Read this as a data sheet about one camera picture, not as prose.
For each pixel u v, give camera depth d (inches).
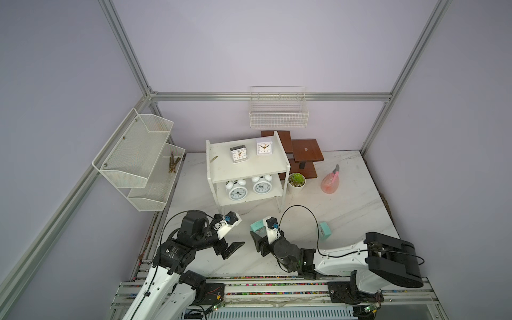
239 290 29.5
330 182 40.8
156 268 18.3
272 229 25.8
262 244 26.6
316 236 35.1
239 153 27.7
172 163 38.5
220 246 24.3
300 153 39.7
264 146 28.5
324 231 33.1
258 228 29.4
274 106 37.5
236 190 30.3
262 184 31.4
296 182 38.3
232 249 24.4
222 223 23.4
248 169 27.7
